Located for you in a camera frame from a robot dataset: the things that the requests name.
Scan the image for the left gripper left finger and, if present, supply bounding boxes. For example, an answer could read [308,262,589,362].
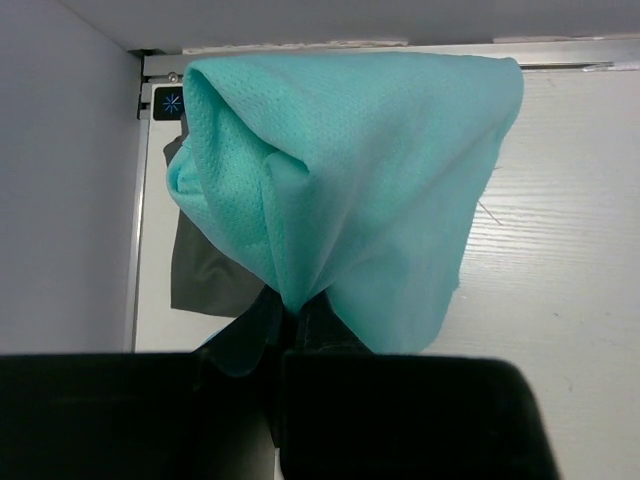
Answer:
[193,287,285,448]

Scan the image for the folded dark grey t-shirt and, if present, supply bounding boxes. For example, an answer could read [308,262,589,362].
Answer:
[162,112,266,319]

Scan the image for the black sticker with star logo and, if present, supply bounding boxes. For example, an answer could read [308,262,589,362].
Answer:
[152,86,185,121]

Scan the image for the teal green t-shirt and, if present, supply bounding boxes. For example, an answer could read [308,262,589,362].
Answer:
[166,52,524,354]

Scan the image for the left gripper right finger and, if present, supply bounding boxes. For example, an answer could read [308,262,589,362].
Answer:
[282,294,380,450]

